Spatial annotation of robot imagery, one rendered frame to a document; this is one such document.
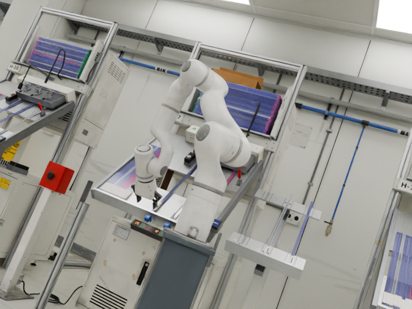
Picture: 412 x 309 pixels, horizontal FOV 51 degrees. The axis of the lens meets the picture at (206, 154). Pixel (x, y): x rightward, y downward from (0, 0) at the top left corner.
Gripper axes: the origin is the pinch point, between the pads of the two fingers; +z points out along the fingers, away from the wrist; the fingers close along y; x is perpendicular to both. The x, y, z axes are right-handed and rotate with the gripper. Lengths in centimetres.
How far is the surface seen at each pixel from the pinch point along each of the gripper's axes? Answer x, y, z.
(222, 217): 18.7, 32.0, 9.8
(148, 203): 9.4, -6.0, 10.2
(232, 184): 45, 25, 10
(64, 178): 13, -68, 21
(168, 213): 7.8, 6.9, 10.2
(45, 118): 45, -113, 10
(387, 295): 11, 112, 9
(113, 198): 2.3, -23.1, 9.3
